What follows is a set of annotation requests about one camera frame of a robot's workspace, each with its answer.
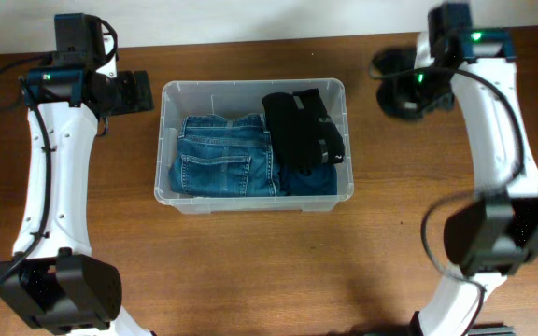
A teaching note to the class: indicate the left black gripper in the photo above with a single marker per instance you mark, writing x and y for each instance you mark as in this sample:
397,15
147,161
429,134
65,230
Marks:
130,100

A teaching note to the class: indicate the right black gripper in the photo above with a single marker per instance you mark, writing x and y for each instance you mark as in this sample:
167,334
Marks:
436,103

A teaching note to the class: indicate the small black taped cloth roll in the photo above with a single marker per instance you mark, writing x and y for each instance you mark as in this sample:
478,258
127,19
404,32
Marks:
394,95

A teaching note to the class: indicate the dark blue jeans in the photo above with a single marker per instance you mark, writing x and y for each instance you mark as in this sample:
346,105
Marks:
225,158

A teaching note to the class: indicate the large black taped cloth bundle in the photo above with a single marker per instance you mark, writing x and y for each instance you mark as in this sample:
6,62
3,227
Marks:
303,134

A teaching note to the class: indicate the blue taped sweater bundle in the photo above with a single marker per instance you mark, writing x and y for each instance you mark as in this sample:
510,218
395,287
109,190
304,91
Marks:
320,180

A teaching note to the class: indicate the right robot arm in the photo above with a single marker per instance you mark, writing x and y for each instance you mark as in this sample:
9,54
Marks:
490,239

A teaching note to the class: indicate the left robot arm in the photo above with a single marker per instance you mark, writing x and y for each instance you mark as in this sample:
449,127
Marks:
52,281

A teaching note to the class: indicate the clear plastic storage bin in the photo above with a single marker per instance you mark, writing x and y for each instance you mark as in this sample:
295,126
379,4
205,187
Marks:
234,100

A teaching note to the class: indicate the black aluminium rail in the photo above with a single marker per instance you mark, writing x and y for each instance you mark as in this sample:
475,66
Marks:
492,330

